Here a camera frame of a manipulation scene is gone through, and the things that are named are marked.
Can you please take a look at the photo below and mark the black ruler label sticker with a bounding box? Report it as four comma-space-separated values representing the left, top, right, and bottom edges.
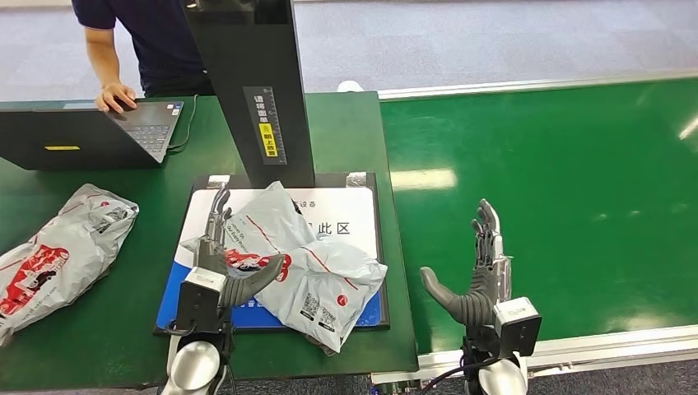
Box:
242, 86, 288, 166

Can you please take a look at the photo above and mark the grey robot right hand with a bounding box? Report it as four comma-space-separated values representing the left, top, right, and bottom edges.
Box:
420, 198, 514, 328

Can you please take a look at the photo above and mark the person's right hand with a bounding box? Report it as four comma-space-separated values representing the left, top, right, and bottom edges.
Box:
95, 81, 138, 114

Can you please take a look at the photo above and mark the black laptop cable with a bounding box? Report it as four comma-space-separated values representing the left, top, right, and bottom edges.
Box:
165, 93, 198, 154

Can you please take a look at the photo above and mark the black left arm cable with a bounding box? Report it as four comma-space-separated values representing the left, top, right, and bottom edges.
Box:
163, 321, 198, 337

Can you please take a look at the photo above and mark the black weighing device column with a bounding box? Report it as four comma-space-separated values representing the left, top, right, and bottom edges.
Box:
179, 0, 316, 189

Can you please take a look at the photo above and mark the weighing platform with printed sign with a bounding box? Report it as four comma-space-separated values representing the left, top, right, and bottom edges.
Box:
153, 172, 391, 335

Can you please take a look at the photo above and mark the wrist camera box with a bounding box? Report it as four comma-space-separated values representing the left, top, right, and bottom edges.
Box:
175, 267, 227, 335
493, 296, 542, 358

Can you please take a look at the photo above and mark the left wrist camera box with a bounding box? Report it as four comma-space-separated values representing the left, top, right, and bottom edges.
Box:
175, 267, 227, 335

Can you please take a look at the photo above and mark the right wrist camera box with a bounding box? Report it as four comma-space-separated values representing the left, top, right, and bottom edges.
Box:
493, 296, 542, 358

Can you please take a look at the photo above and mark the green conveyor belt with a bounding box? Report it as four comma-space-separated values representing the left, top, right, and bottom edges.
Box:
370, 71, 698, 395

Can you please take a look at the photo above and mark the dark grey laptop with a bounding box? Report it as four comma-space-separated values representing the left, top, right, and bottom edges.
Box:
0, 100, 185, 172

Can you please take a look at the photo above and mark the grey poly mailer package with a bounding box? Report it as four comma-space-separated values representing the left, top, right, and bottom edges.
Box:
0, 184, 140, 347
179, 180, 389, 356

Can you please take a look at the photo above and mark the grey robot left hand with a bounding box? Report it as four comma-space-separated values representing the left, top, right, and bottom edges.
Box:
195, 184, 286, 309

